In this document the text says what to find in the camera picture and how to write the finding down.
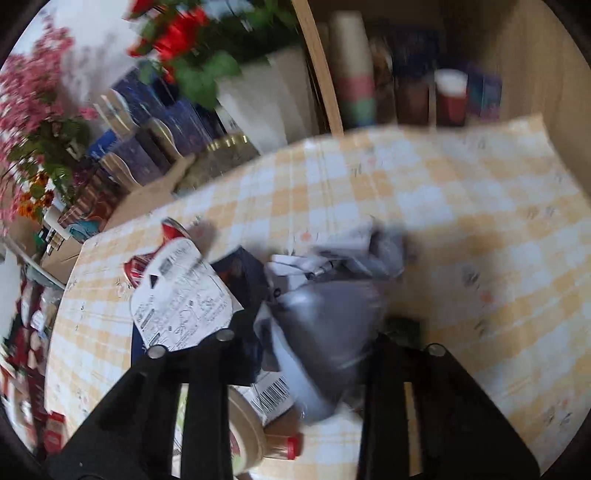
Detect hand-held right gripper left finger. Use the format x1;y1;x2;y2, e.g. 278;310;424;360
46;318;269;480

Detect stack of paper cups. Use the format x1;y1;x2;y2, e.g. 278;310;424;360
330;11;377;127

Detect white printed label packet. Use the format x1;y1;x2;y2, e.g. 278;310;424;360
122;217;245;354

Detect grey plastic bag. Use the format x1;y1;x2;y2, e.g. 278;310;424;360
265;226;416;423

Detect flat gold box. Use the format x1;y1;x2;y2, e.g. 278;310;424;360
178;131;264;192

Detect white barcode wrapper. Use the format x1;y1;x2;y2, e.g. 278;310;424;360
238;369;301;425

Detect orange artificial flowers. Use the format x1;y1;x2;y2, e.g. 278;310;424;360
16;173;56;220

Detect small red-capped bottle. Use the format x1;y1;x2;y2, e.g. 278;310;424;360
263;431;305;462

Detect blue box on shelf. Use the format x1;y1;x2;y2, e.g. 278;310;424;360
466;69;504;121

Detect pink striped gift pack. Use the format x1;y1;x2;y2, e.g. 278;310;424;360
60;171;121;227

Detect dark blue snack packet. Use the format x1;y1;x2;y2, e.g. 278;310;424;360
210;247;278;384

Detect beige paper bowl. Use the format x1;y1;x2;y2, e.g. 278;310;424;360
173;385;269;476

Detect wooden shelf unit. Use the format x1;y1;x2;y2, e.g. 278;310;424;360
291;0;583;134

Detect small red box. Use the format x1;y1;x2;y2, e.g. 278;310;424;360
44;411;68;453

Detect row of blue gift boxes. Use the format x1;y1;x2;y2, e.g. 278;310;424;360
88;76;259;185

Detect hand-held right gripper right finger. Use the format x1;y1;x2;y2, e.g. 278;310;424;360
358;331;541;480

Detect white paper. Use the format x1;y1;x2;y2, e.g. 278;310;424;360
270;226;375;289

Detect red jar white lid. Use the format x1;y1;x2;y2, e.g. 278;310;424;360
434;69;469;127

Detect red roses in white pot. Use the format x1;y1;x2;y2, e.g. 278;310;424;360
127;0;324;155

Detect yellow plaid floral tablecloth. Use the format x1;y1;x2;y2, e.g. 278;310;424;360
44;115;591;476

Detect pink blossom branches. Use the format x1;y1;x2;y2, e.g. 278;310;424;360
0;23;100;222

